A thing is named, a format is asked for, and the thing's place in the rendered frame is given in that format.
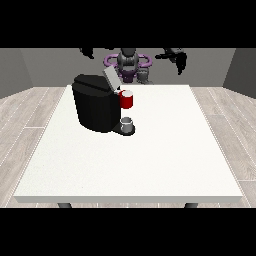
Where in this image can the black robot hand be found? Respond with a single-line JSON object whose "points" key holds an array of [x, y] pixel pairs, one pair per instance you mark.
{"points": [[88, 52], [180, 60]]}

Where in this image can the pale grey machine lid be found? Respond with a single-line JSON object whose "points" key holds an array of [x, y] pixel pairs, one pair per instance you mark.
{"points": [[111, 77]]}

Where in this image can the small grey coffee pod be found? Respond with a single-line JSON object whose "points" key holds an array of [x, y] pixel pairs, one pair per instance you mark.
{"points": [[143, 76]]}

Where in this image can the black coffee machine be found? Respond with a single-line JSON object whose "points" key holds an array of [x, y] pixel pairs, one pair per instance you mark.
{"points": [[95, 105]]}

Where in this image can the red pod holder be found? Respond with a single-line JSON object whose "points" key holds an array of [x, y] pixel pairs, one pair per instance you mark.
{"points": [[126, 101]]}

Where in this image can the grey robot trunk purple rings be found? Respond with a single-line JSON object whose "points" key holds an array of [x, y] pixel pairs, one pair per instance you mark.
{"points": [[128, 63]]}

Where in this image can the small grey cup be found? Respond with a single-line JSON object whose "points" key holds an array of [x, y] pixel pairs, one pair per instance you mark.
{"points": [[126, 125]]}

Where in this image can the dark table leg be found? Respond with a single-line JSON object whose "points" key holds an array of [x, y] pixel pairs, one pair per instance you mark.
{"points": [[191, 205], [64, 205]]}

